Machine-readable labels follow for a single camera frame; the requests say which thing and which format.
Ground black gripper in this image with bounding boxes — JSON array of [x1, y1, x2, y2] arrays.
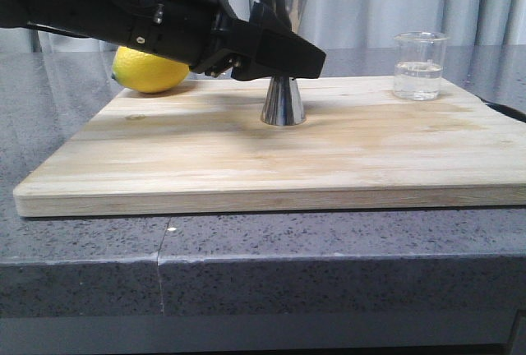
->
[[26, 0, 246, 72]]

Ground steel double jigger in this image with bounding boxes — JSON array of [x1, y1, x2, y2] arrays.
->
[[260, 0, 307, 127]]

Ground grey curtain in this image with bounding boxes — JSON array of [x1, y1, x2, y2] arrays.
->
[[0, 0, 526, 53]]

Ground wooden cutting board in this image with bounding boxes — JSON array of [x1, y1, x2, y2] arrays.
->
[[13, 76, 525, 217]]

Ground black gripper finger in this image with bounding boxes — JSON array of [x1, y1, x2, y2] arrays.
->
[[231, 30, 326, 81], [249, 2, 292, 34]]

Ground small glass beaker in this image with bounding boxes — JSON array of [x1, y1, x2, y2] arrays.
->
[[393, 31, 449, 101]]

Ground yellow lemon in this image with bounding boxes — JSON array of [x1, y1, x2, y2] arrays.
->
[[112, 46, 190, 94]]

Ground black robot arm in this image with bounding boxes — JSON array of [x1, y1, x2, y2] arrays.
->
[[1, 0, 325, 81]]

